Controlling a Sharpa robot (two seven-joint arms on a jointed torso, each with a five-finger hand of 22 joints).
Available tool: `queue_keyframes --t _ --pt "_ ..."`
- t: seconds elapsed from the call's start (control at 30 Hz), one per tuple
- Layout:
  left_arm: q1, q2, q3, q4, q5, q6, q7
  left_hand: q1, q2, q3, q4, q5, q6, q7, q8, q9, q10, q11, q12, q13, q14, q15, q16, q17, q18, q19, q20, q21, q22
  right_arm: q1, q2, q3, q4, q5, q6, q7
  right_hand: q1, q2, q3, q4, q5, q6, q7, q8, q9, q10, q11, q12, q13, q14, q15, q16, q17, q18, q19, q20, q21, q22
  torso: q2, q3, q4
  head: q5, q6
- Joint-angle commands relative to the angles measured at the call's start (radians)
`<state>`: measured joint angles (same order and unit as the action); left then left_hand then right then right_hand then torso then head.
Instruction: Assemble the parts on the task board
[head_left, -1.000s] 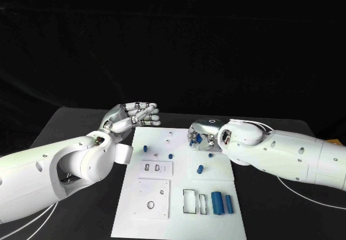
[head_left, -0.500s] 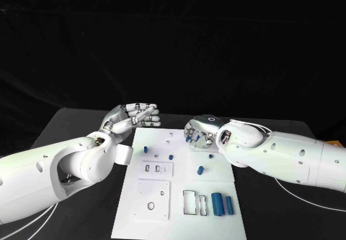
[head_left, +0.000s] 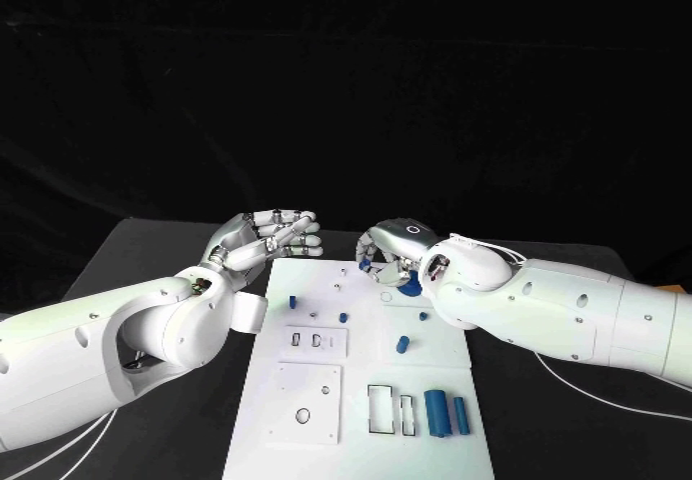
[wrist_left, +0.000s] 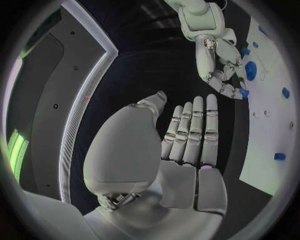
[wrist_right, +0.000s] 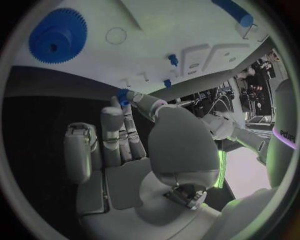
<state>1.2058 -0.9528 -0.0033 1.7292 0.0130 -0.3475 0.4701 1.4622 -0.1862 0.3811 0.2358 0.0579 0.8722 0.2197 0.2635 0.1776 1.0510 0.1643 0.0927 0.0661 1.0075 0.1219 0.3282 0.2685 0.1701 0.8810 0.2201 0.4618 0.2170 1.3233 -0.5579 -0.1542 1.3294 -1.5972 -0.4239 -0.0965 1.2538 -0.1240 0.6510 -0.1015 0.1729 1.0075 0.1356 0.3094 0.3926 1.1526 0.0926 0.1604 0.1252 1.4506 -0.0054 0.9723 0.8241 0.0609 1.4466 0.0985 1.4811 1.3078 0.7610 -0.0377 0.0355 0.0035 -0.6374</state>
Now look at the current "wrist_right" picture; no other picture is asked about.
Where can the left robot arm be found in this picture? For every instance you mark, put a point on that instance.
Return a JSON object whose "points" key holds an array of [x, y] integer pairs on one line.
{"points": [[220, 125]]}

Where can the small blue gear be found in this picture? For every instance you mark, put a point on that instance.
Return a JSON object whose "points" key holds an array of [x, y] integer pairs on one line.
{"points": [[123, 95]]}

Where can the blue peg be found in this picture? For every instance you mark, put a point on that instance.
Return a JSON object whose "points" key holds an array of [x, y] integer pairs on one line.
{"points": [[173, 59], [167, 83]]}

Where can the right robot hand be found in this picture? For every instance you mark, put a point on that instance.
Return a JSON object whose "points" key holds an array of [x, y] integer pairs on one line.
{"points": [[182, 150]]}

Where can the white task board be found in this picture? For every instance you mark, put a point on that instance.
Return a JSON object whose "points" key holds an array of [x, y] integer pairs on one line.
{"points": [[145, 46]]}

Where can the blue cylinder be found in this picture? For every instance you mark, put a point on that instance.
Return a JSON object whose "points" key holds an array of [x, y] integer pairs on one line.
{"points": [[234, 9]]}

